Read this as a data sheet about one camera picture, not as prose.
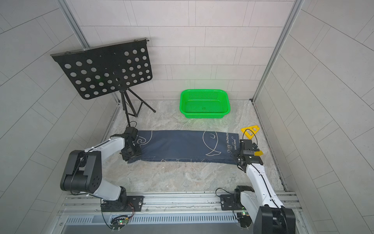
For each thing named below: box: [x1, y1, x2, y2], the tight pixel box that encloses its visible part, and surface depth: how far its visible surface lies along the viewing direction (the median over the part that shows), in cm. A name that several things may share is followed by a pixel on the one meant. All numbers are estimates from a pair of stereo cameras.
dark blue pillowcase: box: [126, 130, 240, 165], surface depth 92 cm
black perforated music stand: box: [50, 37, 156, 127], surface depth 76 cm
